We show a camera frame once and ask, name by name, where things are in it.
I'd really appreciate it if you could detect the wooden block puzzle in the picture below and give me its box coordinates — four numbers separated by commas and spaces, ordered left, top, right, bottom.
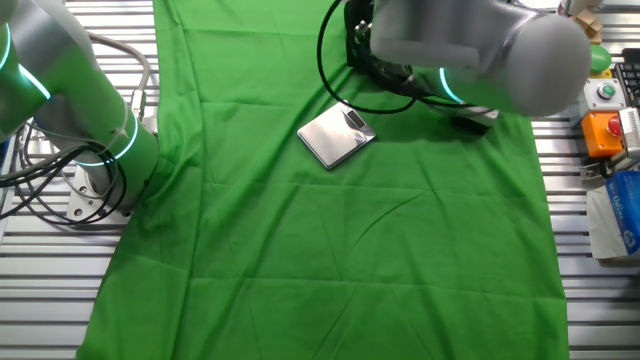
569, 7, 605, 46

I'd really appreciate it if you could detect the thick grey robot cable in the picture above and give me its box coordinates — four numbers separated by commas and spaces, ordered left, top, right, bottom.
87, 32, 152, 124

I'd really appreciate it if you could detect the blue and white tissue pack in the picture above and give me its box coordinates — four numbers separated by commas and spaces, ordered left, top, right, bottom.
585, 171, 640, 261

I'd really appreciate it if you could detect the grey box green button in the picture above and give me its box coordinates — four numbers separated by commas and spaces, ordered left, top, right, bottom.
579, 77, 628, 119

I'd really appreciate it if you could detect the yellow box green mushroom button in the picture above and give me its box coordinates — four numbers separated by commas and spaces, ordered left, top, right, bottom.
588, 44, 614, 80

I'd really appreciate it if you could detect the black keyboard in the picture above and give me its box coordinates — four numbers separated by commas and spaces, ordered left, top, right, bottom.
613, 48, 640, 109

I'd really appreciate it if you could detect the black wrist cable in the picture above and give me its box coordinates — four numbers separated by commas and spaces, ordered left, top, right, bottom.
317, 0, 417, 115
349, 19, 496, 109

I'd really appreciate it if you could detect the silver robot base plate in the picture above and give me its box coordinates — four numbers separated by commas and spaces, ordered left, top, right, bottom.
66, 164, 132, 225

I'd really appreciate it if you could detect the black base cable loop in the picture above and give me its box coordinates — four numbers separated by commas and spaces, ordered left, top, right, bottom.
0, 124, 129, 226

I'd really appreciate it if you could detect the silver kitchen scale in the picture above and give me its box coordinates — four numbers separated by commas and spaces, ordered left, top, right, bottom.
296, 101, 377, 171

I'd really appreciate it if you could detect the orange box red button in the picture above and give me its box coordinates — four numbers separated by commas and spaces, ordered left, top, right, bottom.
580, 110, 625, 159

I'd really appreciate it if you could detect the grey box large red button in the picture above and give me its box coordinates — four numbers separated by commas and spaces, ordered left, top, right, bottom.
449, 105, 501, 136

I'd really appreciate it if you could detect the small metal clamp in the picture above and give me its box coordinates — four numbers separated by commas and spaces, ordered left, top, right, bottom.
579, 149, 624, 181

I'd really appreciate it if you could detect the green cloth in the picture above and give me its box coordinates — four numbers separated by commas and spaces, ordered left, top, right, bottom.
74, 0, 571, 360

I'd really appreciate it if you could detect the white ribbed box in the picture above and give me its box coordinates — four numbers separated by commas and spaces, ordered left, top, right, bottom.
618, 106, 640, 160

